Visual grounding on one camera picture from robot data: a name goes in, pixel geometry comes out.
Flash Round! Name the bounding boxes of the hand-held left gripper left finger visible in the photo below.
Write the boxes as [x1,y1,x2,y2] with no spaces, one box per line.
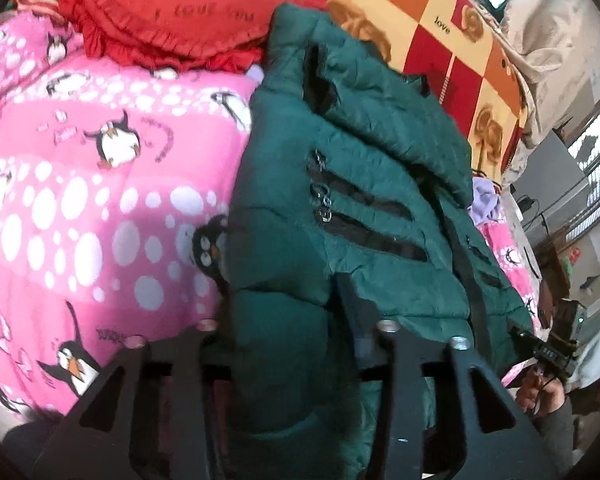
[32,319,231,480]

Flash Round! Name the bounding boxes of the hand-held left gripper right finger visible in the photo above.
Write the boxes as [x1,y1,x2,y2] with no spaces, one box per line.
[337,277,561,480]

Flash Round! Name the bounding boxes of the green quilted jacket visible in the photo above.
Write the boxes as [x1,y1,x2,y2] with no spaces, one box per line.
[222,2,536,480]

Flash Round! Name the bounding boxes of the person's right forearm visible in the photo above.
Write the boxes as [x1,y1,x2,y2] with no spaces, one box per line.
[530,399,577,478]

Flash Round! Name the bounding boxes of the person's right hand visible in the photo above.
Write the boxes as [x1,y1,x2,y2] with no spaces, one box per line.
[516,366,567,418]

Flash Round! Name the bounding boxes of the wooden cabinet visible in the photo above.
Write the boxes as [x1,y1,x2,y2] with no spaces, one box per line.
[535,227,573,306]

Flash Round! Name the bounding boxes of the purple cloth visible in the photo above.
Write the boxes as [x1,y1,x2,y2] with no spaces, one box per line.
[469,175,506,228]

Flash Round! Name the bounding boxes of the pink penguin blanket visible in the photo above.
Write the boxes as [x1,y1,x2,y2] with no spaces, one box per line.
[0,10,261,418]

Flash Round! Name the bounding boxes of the white floral cloth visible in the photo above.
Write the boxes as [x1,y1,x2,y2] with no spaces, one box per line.
[500,0,600,148]

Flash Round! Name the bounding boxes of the orange checked rose blanket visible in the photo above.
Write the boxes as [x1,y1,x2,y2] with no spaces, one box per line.
[312,0,528,173]

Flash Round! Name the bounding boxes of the red ruffled heart pillow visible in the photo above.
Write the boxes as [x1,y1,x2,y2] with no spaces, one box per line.
[57,0,328,72]

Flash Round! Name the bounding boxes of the black charger with cable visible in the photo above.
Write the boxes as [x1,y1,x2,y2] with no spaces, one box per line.
[516,195,548,233]

